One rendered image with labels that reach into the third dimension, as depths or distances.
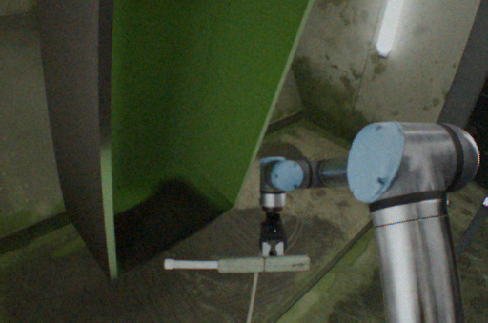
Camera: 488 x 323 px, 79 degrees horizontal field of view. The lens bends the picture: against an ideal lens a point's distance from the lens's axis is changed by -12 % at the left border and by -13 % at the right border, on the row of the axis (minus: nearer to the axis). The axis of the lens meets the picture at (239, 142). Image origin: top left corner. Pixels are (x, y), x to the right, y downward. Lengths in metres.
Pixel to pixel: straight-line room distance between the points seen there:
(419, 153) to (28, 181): 1.78
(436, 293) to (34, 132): 1.84
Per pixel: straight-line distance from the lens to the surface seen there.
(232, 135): 1.29
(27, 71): 2.01
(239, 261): 1.14
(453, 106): 2.52
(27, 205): 1.93
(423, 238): 0.48
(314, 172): 1.04
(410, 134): 0.50
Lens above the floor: 1.45
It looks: 32 degrees down
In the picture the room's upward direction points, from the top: 6 degrees clockwise
